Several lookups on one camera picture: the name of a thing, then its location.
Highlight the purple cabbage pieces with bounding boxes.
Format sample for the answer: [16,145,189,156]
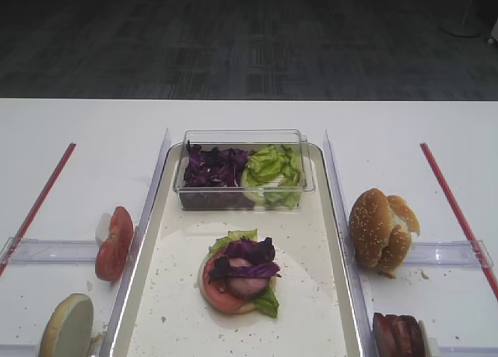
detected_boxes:
[208,237,280,282]

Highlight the green lettuce pile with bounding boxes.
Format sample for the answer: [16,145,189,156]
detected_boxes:
[240,145,303,209]

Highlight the tomato slice on bun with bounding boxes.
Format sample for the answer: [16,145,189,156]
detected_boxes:
[198,251,256,314]

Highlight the lettuce leaf on bun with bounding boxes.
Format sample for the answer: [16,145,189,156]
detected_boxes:
[206,228,280,320]

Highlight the upright tomato slices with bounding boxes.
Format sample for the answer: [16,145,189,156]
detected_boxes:
[95,206,134,282]

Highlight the sliced sausage stack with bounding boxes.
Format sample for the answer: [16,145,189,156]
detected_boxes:
[373,313,426,357]

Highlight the clear plastic container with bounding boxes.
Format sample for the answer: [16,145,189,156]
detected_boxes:
[173,129,314,210]

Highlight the purple cabbage pile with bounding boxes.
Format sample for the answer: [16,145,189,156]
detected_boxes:
[180,143,255,210]

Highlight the round ham slice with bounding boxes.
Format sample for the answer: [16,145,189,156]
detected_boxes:
[223,257,273,299]

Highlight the bottom bun on tray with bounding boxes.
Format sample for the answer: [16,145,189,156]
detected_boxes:
[196,247,278,315]

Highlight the sesame bun tops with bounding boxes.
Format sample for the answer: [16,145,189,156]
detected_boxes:
[349,188,420,278]

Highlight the silver metal tray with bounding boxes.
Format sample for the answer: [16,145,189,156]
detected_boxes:
[100,145,363,356]

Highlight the right red strip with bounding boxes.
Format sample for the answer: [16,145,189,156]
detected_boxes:
[419,142,497,297]

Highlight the red strip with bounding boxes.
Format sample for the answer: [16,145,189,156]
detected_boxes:
[0,142,76,274]
[419,142,497,297]

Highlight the left red strip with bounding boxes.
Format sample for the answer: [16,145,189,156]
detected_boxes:
[0,142,76,274]

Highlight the upper right clear holder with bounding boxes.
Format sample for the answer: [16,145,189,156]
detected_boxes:
[402,240,494,268]

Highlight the clear holder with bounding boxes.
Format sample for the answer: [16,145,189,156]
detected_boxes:
[402,240,494,268]
[1,213,111,265]
[418,320,497,357]

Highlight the upper left clear holder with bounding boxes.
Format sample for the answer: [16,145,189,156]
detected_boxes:
[1,213,111,265]

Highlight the upright bun half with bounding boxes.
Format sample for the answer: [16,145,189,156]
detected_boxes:
[38,293,93,357]

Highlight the lower right clear holder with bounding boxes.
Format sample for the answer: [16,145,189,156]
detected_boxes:
[418,320,497,357]

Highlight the white stand base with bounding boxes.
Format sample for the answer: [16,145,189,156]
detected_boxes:
[439,0,480,39]

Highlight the right clear divider rail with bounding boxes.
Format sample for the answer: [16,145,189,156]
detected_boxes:
[323,131,378,356]

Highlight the clear divider rail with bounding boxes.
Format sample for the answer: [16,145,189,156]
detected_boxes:
[97,131,171,356]
[323,131,378,356]

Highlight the left clear divider rail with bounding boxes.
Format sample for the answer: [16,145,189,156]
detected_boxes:
[97,131,171,356]

